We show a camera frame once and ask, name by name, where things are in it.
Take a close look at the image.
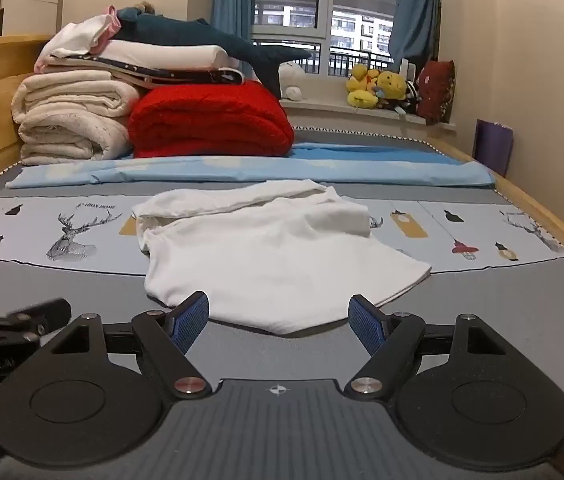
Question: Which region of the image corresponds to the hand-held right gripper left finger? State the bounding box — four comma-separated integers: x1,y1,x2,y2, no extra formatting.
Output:
54,291,213,401

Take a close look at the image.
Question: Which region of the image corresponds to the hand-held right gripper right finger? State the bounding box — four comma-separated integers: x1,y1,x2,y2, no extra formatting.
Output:
344,294,508,401

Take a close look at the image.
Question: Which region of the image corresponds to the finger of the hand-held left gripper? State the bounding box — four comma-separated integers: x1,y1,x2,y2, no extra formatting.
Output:
0,298,72,361

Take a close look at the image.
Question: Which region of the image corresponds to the white shirt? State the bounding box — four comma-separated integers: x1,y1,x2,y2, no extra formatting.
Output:
132,179,433,336

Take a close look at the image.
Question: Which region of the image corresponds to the light blue sheet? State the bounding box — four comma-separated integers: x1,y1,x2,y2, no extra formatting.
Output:
6,142,497,191

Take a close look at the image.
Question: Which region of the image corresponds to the cream folded quilt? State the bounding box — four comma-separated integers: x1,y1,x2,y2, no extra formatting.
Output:
12,71,141,166

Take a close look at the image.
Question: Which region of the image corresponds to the red folded blanket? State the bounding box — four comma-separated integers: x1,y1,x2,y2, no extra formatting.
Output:
128,80,295,159

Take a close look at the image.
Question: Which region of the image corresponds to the purple box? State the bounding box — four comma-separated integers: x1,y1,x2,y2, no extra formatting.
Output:
472,119,514,178

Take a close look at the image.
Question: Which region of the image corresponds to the striped plush toy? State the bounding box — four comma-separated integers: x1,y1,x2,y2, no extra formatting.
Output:
401,80,421,116

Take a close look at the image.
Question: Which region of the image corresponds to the yellow plush toy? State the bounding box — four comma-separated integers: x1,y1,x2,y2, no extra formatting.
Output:
376,71,410,111
346,64,380,110

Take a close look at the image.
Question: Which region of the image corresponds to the dark red cushion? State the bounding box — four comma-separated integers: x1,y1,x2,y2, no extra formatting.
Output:
416,59,456,123

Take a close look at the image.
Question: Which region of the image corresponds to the white plush toy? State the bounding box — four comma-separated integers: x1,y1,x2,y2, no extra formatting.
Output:
279,61,307,101

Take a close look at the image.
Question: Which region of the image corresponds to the white and pink cloth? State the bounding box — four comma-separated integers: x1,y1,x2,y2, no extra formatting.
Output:
34,5,121,73

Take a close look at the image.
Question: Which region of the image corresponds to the dark teal shark plush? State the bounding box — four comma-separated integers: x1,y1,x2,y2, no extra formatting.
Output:
114,7,313,98

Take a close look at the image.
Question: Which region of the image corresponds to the window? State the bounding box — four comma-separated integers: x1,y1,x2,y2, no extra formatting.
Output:
252,0,403,78

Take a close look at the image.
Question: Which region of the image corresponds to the blue curtain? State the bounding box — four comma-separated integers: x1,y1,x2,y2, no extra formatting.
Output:
389,0,443,68
211,0,257,43

